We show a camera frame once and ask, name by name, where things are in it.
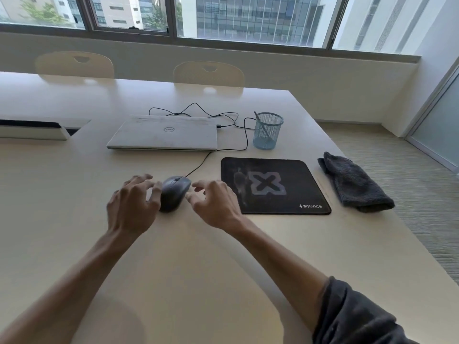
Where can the person's right hand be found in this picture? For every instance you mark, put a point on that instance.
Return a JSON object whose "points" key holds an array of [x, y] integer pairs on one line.
{"points": [[218, 204]]}

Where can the person's left hand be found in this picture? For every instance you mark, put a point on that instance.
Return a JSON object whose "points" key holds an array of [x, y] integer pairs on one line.
{"points": [[131, 207]]}

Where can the person's left thumb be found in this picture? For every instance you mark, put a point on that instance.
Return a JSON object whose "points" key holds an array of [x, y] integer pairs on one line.
{"points": [[156, 197]]}

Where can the person's right thumb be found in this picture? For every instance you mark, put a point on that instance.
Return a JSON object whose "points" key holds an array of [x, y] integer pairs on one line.
{"points": [[193, 203]]}

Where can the person's right forearm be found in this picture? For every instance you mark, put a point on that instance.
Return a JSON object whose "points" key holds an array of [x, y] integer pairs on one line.
{"points": [[276, 261]]}

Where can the person's left forearm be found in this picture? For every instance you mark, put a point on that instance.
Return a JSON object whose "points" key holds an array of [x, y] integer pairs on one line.
{"points": [[71, 279]]}

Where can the black computer mouse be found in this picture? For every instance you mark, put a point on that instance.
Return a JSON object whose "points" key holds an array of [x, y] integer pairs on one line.
{"points": [[174, 193]]}

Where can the silver closed laptop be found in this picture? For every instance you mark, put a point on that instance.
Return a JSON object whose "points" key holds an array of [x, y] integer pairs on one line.
{"points": [[163, 134]]}

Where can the black printed mouse pad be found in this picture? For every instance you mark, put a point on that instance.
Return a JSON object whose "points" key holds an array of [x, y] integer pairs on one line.
{"points": [[276, 186]]}

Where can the blue mesh pen cup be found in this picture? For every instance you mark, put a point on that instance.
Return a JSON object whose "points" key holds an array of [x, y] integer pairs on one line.
{"points": [[267, 134]]}

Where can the grey pen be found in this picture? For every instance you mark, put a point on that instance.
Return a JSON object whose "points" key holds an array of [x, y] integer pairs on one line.
{"points": [[260, 124]]}

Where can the dark grey folded cloth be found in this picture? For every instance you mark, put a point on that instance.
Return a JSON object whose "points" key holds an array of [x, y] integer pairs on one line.
{"points": [[355, 184]]}

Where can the dark framed window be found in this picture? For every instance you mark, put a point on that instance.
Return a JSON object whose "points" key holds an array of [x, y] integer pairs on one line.
{"points": [[172, 32]]}

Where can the dark grey sleeve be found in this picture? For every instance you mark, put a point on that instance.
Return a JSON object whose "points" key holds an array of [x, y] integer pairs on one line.
{"points": [[355, 315]]}

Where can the frosted glass partition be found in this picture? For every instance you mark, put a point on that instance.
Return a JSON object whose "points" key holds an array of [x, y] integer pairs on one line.
{"points": [[435, 125]]}

